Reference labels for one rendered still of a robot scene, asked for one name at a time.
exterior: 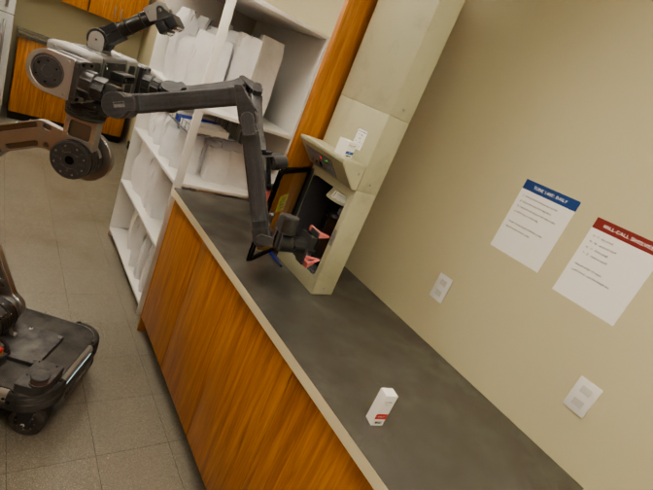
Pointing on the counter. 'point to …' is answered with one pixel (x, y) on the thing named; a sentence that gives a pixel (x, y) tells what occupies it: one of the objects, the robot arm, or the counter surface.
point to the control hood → (352, 170)
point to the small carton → (345, 148)
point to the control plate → (322, 160)
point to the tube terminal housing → (323, 284)
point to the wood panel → (331, 76)
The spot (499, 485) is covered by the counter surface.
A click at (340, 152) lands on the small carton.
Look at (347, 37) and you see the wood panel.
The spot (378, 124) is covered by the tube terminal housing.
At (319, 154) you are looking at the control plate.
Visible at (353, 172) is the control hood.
